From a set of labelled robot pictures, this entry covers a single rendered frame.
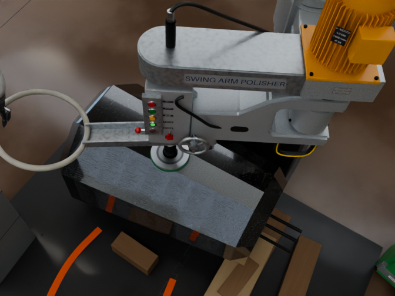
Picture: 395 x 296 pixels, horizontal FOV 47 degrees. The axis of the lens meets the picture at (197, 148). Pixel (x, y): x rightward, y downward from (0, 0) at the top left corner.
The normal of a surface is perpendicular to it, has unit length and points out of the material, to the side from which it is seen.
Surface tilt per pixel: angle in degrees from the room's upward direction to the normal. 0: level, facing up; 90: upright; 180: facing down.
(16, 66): 0
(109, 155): 45
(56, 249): 0
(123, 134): 9
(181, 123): 90
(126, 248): 0
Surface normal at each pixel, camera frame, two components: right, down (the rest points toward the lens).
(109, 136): -0.10, -0.51
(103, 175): -0.29, 0.17
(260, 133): -0.04, 0.86
